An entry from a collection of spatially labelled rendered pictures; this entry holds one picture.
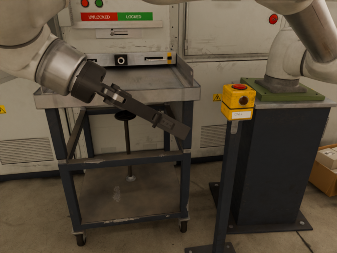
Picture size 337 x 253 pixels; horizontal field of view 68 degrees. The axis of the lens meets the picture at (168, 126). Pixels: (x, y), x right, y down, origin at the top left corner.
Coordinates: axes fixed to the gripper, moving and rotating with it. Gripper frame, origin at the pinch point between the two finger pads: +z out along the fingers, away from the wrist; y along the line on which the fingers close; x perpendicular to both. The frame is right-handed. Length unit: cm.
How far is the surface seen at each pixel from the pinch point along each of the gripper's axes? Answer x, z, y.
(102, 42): -18, -29, 75
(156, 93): -7.8, 0.6, 46.0
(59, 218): 80, -8, 99
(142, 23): -34, -17, 68
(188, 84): -17, 10, 47
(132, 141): 25, 13, 129
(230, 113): -11.8, 20.9, 23.0
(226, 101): -15.0, 18.8, 25.4
